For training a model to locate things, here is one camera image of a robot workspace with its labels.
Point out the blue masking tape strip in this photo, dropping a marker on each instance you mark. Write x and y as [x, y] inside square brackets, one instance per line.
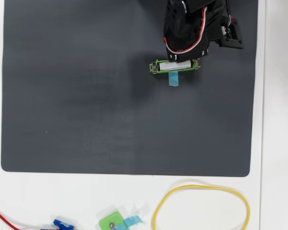
[174, 80]

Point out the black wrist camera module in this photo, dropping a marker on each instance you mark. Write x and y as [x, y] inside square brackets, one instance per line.
[234, 40]

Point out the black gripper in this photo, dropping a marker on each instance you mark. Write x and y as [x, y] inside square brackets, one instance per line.
[185, 56]

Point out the small green printed block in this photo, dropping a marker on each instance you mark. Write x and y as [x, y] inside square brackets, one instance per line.
[108, 219]

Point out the short blue tape piece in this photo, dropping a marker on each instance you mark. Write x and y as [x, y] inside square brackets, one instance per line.
[134, 220]

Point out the yellow rubber band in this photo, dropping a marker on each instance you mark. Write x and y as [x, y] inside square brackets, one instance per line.
[201, 186]

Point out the green battery holder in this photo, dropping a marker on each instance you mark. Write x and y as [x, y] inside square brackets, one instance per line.
[159, 71]

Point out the blue connector clip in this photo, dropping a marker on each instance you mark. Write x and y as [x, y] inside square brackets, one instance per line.
[60, 223]

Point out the white AA battery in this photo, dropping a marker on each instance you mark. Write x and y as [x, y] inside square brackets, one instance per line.
[180, 65]

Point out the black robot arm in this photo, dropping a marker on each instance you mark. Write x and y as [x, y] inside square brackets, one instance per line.
[194, 4]

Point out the dark grey mat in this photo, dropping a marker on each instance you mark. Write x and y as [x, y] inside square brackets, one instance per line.
[134, 131]

